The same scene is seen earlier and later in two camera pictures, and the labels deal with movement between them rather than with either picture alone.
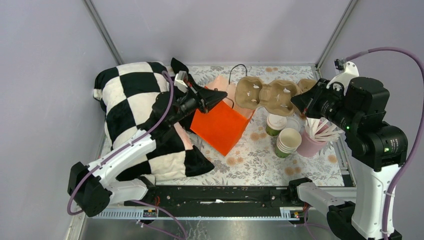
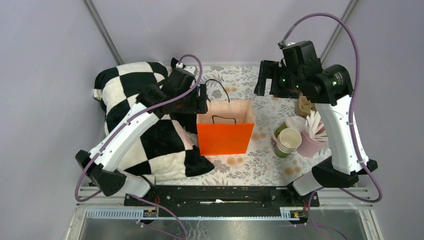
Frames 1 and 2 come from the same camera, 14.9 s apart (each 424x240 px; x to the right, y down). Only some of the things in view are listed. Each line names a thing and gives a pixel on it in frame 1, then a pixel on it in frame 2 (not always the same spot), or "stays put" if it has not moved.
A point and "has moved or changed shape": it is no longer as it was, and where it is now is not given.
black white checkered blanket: x=133 y=96 stays put
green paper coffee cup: x=271 y=132 -> x=276 y=133
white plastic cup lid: x=276 y=122 -> x=295 y=122
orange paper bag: x=222 y=127 has moved or changed shape
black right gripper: x=306 y=101 -> x=269 y=70
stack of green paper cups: x=288 y=141 stays put
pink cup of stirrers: x=318 y=132 stays put
